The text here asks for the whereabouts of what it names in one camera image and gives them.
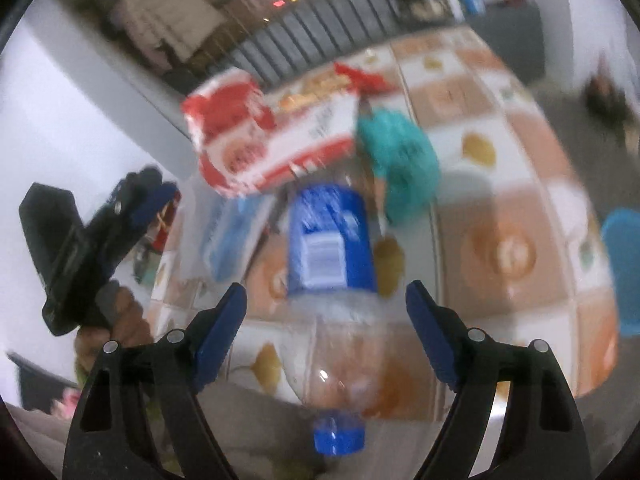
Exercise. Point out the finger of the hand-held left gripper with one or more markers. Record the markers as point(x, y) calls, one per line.
point(150, 207)
point(142, 180)

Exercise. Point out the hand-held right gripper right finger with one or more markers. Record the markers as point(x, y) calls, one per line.
point(434, 340)

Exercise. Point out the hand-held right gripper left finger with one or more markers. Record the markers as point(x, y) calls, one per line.
point(220, 332)

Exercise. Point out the clear red white plastic bag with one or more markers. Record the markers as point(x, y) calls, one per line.
point(235, 135)

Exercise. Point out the clear plastic bottle blue label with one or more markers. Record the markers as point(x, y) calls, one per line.
point(330, 240)

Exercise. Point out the person's left hand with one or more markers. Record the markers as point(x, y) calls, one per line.
point(130, 320)

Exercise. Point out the blue white packet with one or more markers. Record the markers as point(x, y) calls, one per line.
point(235, 240)

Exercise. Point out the white jacket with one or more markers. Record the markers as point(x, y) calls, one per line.
point(165, 15)

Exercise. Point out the teal crumpled plastic bag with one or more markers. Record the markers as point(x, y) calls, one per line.
point(400, 160)

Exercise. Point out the blue plastic bin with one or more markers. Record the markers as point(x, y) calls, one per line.
point(622, 270)

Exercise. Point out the grey metal railing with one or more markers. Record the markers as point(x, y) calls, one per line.
point(300, 35)

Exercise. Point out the red crumpled wrapper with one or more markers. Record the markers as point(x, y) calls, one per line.
point(367, 80)

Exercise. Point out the dark bundle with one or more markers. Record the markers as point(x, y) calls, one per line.
point(605, 97)

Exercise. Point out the grey cabinet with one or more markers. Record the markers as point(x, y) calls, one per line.
point(510, 40)

